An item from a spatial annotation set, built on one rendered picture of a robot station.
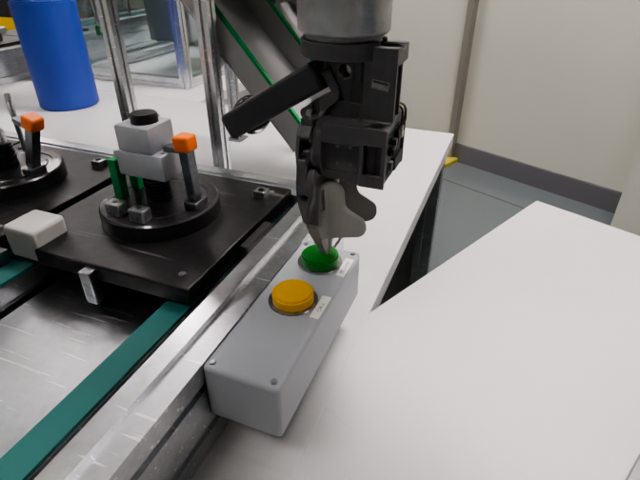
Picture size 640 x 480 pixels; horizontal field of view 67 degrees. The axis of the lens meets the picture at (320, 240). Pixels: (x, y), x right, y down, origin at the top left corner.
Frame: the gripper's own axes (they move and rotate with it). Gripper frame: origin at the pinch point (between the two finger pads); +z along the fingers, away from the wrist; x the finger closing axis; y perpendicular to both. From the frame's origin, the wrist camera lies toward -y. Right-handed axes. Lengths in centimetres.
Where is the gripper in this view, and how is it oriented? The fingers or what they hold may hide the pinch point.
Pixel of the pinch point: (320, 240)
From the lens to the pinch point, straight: 50.3
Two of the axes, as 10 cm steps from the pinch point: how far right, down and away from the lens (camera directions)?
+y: 9.3, 2.0, -3.1
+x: 3.7, -4.9, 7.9
